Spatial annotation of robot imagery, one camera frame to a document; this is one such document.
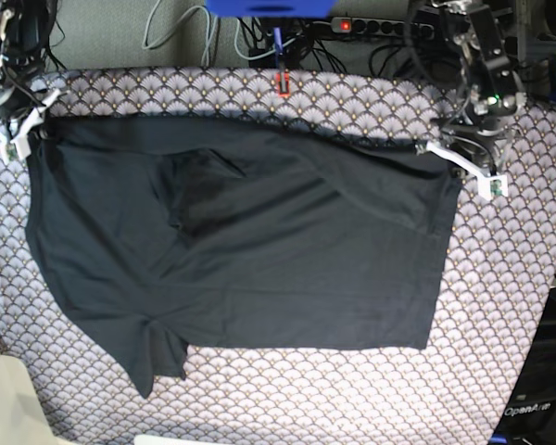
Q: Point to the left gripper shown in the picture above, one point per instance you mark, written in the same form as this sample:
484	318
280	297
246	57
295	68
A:
485	143

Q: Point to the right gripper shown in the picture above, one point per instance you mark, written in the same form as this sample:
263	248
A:
16	104

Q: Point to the dark navy T-shirt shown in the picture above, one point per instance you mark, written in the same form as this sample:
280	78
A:
158	233

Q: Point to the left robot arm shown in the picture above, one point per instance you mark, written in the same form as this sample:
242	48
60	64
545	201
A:
489	88

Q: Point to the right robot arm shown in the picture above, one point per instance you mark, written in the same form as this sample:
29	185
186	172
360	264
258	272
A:
25	31

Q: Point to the fan-patterned tablecloth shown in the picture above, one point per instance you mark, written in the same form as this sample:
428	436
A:
500	265

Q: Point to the red table clamp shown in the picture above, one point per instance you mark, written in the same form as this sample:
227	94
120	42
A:
282	83

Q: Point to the black OpenArm box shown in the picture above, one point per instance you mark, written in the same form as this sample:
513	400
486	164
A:
530	415

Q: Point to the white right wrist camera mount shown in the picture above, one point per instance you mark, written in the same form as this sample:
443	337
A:
15	137

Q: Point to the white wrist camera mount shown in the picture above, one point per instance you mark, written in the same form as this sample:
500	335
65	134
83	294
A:
488	186
15	137

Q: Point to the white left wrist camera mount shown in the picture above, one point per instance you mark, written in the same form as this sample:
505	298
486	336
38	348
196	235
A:
488	186

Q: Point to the black power strip red switch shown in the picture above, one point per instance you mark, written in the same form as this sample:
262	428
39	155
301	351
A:
367	27

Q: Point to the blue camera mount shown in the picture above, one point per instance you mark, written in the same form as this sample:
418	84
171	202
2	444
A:
271	8

